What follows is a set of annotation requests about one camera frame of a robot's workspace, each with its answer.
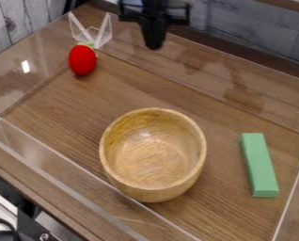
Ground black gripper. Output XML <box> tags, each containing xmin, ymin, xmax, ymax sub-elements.
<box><xmin>117</xmin><ymin>0</ymin><xmax>191</xmax><ymax>50</ymax></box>

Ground red strawberry toy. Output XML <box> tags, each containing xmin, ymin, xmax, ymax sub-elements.
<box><xmin>68</xmin><ymin>45</ymin><xmax>97</xmax><ymax>75</ymax></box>

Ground wooden bowl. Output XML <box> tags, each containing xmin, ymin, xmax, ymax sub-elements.
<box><xmin>99</xmin><ymin>107</ymin><xmax>207</xmax><ymax>202</ymax></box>

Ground green rectangular block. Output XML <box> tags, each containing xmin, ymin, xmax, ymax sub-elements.
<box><xmin>241</xmin><ymin>133</ymin><xmax>280</xmax><ymax>198</ymax></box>

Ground clear acrylic tray enclosure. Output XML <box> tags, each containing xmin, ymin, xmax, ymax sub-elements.
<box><xmin>0</xmin><ymin>19</ymin><xmax>299</xmax><ymax>241</ymax></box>

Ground black clamp mount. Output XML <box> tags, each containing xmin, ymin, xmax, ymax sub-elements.
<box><xmin>16</xmin><ymin>211</ymin><xmax>60</xmax><ymax>241</ymax></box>

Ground black cable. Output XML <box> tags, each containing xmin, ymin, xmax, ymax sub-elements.
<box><xmin>0</xmin><ymin>217</ymin><xmax>21</xmax><ymax>241</ymax></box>

